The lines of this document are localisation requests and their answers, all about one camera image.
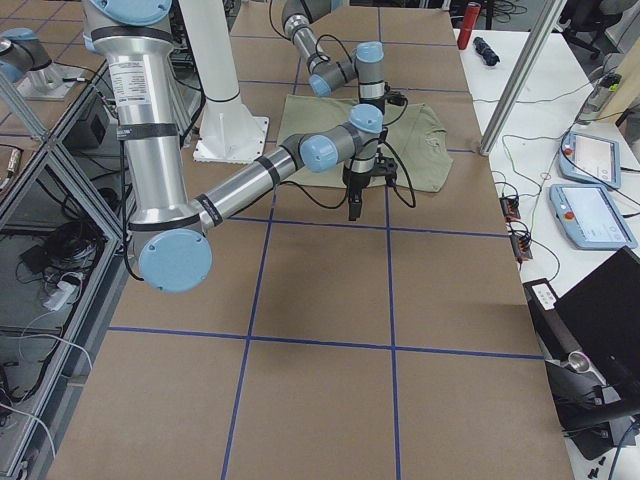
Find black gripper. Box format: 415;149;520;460
342;169;372;221

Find olive green long-sleeve shirt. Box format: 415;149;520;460
277;95;453;193

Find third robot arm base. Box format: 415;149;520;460
1;28;85;101

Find orange black connector module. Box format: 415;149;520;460
499;196;521;221

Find folded dark blue umbrella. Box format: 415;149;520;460
473;36;500;67

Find red cylinder tube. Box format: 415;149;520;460
457;2;481;50

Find near blue teach pendant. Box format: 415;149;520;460
549;184;638;250

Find blue teach pendant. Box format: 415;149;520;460
556;131;621;190
549;184;638;250

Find far blue teach pendant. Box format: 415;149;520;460
556;131;621;190

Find black power adapter box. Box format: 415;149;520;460
63;104;109;149

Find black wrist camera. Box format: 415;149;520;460
372;156;398;188
385;90;407;107

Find white camera pedestal column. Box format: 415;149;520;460
179;0;269;164

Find aluminium frame post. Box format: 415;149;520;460
479;0;566;157

